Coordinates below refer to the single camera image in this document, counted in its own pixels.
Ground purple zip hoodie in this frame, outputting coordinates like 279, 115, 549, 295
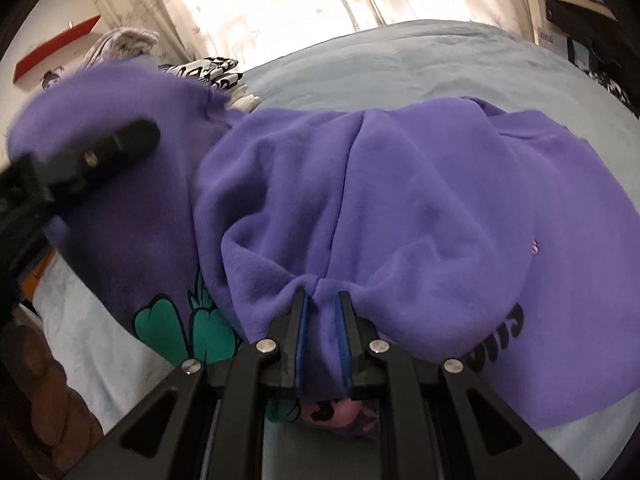
8, 63, 639, 430

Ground black patterned hanging clothes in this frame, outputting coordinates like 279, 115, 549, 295
544, 0, 639, 117

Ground orange wooden headboard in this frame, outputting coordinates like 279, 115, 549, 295
21, 249, 56, 301

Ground blue-grey bed blanket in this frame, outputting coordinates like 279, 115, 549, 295
36, 22, 639, 479

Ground grey patterned folded blanket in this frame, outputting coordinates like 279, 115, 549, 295
79, 26, 160, 70

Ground black white patterned garment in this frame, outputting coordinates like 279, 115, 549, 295
157, 56, 243, 92

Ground white puffer jacket folded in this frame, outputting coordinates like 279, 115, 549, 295
229, 84, 262, 114

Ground cartoon face wall sticker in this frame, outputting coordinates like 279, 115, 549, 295
40, 66, 65, 91

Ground red wall shelf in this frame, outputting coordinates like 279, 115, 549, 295
12, 14, 101, 84

